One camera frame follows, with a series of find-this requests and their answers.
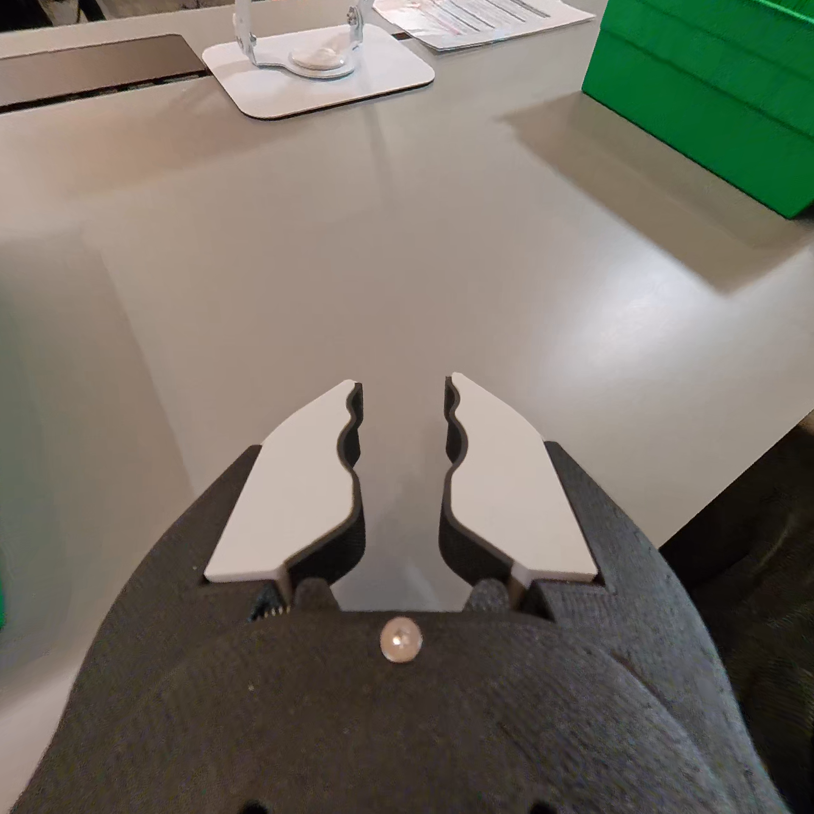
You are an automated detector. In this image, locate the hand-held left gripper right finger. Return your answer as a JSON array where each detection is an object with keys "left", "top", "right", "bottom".
[{"left": 439, "top": 372, "right": 600, "bottom": 606}]

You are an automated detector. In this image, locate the person's black sweater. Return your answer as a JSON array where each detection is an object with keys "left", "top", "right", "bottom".
[{"left": 658, "top": 413, "right": 814, "bottom": 814}]

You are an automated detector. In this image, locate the printed paper sheet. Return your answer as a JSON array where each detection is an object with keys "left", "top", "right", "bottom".
[{"left": 372, "top": 0, "right": 597, "bottom": 53}]

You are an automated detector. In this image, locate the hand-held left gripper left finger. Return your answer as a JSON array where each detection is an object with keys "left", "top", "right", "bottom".
[{"left": 203, "top": 379, "right": 368, "bottom": 604}]

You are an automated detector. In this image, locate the grey desk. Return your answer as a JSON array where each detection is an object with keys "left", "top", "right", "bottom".
[{"left": 0, "top": 0, "right": 814, "bottom": 783}]

